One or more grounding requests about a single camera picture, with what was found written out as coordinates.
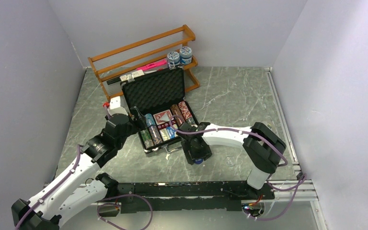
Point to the green chip stack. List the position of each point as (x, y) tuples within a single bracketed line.
[(147, 139)]

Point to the blue small blind button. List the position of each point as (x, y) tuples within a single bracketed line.
[(198, 161)]

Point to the red white chip stack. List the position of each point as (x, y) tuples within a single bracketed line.
[(187, 115)]

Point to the wooden shelf rack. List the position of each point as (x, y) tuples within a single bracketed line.
[(108, 67)]

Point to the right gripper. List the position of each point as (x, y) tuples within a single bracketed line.
[(206, 153)]

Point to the brown orange chip stack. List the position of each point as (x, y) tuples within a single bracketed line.
[(177, 115)]

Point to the white triangle piece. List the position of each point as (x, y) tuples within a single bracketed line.
[(164, 118)]

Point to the blue Texas Hold'em card deck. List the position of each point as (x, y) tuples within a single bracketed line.
[(167, 133)]

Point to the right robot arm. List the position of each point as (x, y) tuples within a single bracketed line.
[(262, 145)]

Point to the blue orange chip stack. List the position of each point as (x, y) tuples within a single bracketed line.
[(155, 135)]

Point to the light blue chip stack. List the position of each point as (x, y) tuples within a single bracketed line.
[(149, 119)]

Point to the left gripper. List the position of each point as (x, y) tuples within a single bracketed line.
[(140, 122)]

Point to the black poker chip case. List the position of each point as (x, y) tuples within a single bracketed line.
[(157, 92)]

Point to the blue tin left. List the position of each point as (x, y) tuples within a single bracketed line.
[(173, 59)]

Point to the pink highlighter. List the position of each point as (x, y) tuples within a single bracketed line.
[(161, 64)]

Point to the black base frame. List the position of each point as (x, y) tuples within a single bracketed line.
[(172, 196)]

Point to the blue tin right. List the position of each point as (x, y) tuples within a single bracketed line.
[(186, 54)]

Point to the red playing card deck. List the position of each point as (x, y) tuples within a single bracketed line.
[(157, 115)]

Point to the blue tin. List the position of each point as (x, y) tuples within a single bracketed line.
[(173, 59), (186, 54)]

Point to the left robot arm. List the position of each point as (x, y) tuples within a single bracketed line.
[(64, 197)]

